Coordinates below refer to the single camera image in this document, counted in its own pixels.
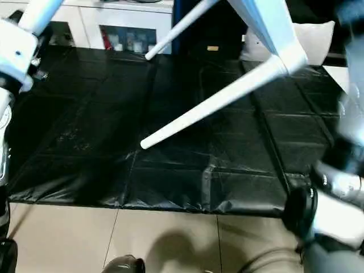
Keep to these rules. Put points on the white plastic table leg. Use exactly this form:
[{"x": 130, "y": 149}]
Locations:
[
  {"x": 176, "y": 31},
  {"x": 39, "y": 14},
  {"x": 213, "y": 105}
]

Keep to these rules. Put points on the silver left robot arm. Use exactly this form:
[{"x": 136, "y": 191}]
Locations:
[{"x": 4, "y": 128}]

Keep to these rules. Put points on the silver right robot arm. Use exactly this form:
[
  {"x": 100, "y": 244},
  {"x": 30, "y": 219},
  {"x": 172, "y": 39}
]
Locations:
[{"x": 335, "y": 199}]

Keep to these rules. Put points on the black work mat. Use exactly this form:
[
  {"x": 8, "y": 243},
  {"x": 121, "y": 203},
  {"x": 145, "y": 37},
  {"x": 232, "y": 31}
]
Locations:
[{"x": 85, "y": 113}]

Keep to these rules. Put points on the white sideboard with glass doors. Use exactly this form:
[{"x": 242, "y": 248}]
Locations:
[{"x": 91, "y": 22}]

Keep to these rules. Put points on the white patterned jar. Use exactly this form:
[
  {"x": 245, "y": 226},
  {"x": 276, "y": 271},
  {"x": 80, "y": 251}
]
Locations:
[{"x": 130, "y": 41}]

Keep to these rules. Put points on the small white cup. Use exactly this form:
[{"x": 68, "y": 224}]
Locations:
[{"x": 138, "y": 46}]

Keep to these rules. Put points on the black speaker with gold label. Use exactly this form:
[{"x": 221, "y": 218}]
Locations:
[{"x": 204, "y": 28}]

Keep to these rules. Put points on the dark round robot body part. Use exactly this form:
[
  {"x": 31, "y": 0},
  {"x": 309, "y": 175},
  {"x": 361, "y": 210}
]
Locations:
[{"x": 123, "y": 266}]

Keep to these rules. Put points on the grey cushion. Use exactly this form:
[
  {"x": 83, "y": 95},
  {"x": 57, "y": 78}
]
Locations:
[{"x": 315, "y": 42}]

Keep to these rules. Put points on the white flat panel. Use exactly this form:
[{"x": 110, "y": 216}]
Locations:
[{"x": 337, "y": 76}]

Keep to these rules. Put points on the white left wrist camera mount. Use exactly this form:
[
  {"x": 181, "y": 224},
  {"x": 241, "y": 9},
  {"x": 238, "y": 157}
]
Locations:
[{"x": 17, "y": 51}]

